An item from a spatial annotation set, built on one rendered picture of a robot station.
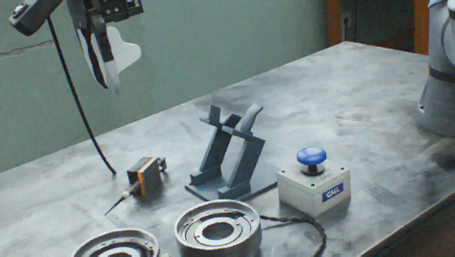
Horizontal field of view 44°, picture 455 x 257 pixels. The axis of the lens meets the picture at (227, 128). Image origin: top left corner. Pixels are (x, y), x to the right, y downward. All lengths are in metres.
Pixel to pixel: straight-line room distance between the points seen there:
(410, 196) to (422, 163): 0.10
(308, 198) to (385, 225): 0.10
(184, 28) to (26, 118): 0.77
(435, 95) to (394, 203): 0.25
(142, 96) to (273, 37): 0.77
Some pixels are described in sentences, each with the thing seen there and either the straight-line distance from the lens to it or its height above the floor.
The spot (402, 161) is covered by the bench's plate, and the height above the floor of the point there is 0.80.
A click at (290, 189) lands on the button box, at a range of 0.77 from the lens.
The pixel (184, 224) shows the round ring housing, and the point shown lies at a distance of 0.72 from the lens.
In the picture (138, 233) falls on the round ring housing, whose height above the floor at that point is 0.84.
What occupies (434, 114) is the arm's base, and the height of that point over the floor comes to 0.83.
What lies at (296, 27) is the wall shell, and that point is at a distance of 2.96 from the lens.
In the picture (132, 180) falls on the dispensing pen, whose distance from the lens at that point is 0.86.
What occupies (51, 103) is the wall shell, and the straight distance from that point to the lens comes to 2.31.
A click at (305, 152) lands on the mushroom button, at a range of 0.76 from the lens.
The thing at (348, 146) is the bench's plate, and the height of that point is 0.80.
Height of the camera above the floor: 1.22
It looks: 24 degrees down
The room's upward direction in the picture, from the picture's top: 8 degrees counter-clockwise
